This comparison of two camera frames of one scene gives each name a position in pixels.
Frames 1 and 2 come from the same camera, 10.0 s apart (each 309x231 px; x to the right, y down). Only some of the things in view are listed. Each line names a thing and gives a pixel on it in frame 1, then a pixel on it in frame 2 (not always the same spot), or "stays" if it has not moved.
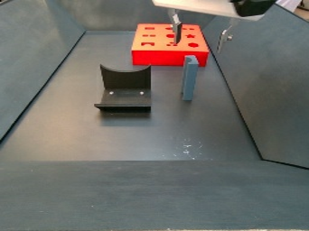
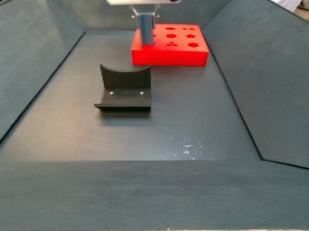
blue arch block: (190, 78) → (146, 20)
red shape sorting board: (154, 47) stays
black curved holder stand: (126, 89) stays
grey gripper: (248, 9) → (142, 2)
